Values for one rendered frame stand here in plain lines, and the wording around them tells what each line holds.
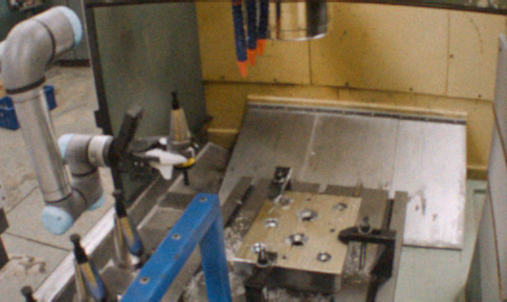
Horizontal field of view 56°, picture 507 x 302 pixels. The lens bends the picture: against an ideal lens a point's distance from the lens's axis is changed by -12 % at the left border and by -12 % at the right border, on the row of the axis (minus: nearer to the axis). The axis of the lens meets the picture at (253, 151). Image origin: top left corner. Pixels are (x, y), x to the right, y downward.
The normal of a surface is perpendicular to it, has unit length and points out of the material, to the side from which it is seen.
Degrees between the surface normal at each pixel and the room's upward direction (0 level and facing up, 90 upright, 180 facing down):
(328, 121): 24
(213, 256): 90
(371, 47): 90
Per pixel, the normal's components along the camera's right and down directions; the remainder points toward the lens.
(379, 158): -0.18, -0.63
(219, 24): -0.30, 0.45
